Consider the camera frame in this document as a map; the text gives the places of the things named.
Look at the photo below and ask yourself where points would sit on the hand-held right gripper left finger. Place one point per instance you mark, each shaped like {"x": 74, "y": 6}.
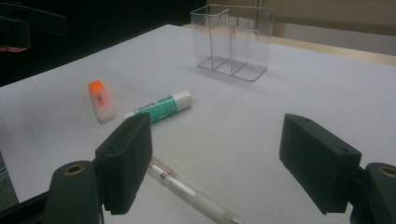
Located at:
{"x": 124, "y": 161}

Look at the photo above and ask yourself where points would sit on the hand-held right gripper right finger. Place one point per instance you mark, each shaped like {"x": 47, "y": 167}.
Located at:
{"x": 317, "y": 161}

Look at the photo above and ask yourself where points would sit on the green and white glue stick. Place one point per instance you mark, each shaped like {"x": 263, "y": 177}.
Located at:
{"x": 165, "y": 105}

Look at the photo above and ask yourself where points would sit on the translucent white pen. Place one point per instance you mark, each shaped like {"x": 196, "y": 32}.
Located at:
{"x": 193, "y": 194}

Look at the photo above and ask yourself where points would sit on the clear acrylic organizer box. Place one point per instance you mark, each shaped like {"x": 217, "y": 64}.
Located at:
{"x": 232, "y": 67}

